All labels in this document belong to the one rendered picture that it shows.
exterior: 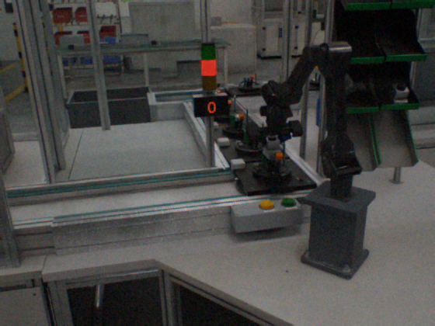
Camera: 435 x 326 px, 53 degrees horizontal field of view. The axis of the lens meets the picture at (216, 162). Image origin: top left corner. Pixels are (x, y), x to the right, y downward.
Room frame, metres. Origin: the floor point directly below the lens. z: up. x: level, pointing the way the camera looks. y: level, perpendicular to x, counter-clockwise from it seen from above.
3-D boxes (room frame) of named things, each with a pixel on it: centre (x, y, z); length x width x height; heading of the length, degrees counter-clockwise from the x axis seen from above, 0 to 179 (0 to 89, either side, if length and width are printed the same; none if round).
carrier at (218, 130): (1.90, -0.10, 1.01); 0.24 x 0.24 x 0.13; 11
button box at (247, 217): (1.18, -0.15, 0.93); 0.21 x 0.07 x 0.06; 101
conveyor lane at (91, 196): (1.37, 0.11, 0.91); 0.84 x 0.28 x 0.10; 101
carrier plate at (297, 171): (1.41, -0.19, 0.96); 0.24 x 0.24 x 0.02; 11
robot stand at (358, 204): (1.04, -0.33, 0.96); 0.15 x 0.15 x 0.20; 52
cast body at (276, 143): (1.42, -0.19, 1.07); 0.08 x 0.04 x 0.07; 11
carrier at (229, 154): (1.66, -0.14, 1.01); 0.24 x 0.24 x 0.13; 11
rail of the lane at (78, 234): (1.21, 0.05, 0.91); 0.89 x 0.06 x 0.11; 101
